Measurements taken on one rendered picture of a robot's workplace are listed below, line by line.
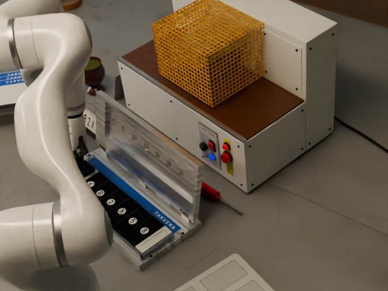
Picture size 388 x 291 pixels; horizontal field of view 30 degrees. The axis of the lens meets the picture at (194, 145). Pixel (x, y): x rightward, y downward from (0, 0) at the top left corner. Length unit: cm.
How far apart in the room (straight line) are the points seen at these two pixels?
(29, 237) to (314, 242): 82
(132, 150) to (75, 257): 75
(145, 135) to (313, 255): 54
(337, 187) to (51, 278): 90
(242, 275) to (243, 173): 29
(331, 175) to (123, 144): 58
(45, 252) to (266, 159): 83
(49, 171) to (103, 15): 153
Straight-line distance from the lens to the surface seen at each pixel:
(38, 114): 136
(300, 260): 183
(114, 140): 206
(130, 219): 192
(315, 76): 195
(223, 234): 189
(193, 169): 180
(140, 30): 267
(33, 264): 132
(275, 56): 197
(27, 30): 143
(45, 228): 129
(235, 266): 181
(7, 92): 232
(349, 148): 211
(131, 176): 205
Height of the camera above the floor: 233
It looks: 42 degrees down
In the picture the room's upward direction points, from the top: 8 degrees counter-clockwise
